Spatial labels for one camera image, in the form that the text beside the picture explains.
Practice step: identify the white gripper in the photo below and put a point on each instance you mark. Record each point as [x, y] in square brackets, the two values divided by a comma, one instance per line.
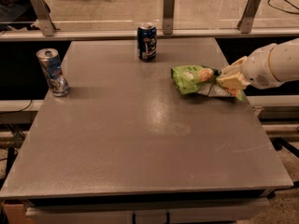
[259, 68]

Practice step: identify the green rice chip bag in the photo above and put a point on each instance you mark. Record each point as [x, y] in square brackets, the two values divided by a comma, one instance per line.
[200, 79]

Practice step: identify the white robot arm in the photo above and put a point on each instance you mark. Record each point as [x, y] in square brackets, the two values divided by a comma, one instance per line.
[284, 61]

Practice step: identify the blue pepsi can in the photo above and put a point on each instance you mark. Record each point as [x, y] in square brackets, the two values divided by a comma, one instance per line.
[146, 41]

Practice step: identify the crushed silver energy drink can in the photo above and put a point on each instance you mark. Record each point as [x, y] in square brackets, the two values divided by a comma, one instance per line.
[50, 63]

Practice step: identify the cardboard box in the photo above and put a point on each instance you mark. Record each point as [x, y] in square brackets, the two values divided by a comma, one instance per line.
[16, 213]

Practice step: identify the right metal bracket post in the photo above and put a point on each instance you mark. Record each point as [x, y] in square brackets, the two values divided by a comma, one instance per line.
[246, 22]

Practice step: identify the metal bracket post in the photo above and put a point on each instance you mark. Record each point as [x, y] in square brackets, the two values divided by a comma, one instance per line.
[246, 22]
[168, 16]
[43, 16]

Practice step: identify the middle metal bracket post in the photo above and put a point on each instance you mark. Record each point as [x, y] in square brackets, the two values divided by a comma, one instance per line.
[168, 16]

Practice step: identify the left metal bracket post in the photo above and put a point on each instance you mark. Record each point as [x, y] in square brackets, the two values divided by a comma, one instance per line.
[43, 16]

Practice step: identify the white metal rail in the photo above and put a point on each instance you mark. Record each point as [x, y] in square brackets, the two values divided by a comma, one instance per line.
[60, 35]

